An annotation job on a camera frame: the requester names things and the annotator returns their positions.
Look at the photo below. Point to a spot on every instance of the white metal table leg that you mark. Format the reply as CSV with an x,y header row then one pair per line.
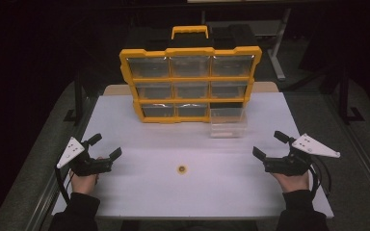
x,y
279,48

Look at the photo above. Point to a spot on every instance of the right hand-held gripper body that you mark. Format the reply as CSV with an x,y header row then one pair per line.
x,y
285,165

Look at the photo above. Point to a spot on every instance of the single clear plastic drawer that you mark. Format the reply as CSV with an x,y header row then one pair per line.
x,y
228,123

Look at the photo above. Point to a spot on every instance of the set of clear cabinet drawers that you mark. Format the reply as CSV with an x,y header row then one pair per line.
x,y
190,90

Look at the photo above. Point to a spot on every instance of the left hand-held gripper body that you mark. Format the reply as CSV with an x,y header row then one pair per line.
x,y
90,165

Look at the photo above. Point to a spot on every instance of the person's right hand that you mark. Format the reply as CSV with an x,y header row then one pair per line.
x,y
295,183

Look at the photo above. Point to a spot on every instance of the black metal stand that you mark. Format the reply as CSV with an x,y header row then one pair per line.
x,y
78,99
345,96

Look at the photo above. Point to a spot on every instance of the person's left hand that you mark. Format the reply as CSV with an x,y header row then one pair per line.
x,y
83,184

